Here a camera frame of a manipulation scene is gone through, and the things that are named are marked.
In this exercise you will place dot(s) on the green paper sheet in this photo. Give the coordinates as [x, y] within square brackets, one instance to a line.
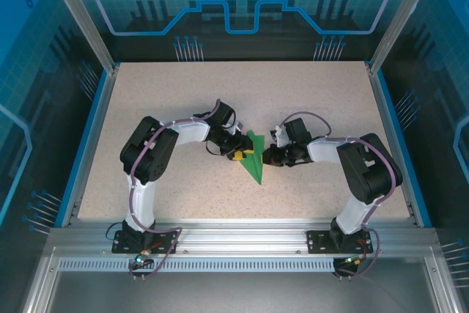
[256, 170]

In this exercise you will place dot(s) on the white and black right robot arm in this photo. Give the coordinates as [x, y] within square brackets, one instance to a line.
[326, 150]

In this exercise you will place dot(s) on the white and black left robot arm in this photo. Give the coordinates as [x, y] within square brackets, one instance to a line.
[190, 133]

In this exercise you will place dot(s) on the aluminium mounting rail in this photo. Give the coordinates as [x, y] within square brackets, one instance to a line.
[242, 239]

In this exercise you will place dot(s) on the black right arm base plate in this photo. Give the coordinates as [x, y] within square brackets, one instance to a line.
[318, 241]

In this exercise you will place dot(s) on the blue and aluminium side rail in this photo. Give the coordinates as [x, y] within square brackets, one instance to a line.
[91, 144]
[395, 144]

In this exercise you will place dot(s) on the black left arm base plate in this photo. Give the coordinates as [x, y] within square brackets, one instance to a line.
[124, 245]

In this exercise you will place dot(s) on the aluminium frame post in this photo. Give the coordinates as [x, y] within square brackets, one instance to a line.
[83, 16]
[395, 16]

